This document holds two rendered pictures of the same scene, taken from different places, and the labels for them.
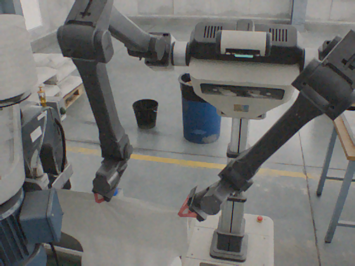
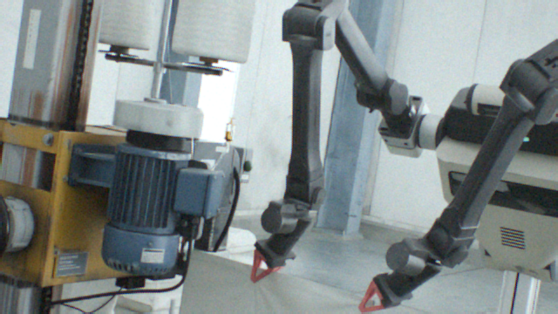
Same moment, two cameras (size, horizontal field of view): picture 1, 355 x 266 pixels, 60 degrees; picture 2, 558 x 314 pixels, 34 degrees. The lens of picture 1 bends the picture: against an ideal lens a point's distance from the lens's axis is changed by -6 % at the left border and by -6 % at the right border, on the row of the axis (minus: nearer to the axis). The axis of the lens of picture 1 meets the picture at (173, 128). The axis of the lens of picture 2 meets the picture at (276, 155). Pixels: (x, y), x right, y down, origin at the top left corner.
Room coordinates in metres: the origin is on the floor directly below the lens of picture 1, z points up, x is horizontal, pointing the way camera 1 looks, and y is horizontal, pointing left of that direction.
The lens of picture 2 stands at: (-1.17, -0.39, 1.47)
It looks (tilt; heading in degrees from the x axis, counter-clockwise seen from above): 4 degrees down; 18
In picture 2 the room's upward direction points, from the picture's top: 9 degrees clockwise
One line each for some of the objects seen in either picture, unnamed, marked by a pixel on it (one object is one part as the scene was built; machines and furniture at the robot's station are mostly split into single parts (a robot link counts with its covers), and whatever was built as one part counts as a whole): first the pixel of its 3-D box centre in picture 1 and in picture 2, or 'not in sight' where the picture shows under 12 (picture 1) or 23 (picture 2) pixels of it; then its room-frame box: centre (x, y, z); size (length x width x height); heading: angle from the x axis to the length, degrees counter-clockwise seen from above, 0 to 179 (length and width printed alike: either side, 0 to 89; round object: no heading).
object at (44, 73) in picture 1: (29, 78); not in sight; (3.52, 1.67, 0.56); 0.66 x 0.42 x 0.15; 165
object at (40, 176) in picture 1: (42, 183); not in sight; (0.81, 0.43, 1.14); 0.05 x 0.04 x 0.16; 165
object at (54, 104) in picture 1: (53, 109); (234, 163); (1.06, 0.44, 1.29); 0.08 x 0.05 x 0.09; 75
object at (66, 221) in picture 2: not in sight; (70, 198); (0.61, 0.64, 1.18); 0.34 x 0.25 x 0.31; 165
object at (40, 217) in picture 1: (44, 219); (198, 197); (0.54, 0.31, 1.25); 0.10 x 0.08 x 0.12; 10
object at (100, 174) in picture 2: not in sight; (107, 168); (0.51, 0.50, 1.27); 0.12 x 0.09 x 0.09; 165
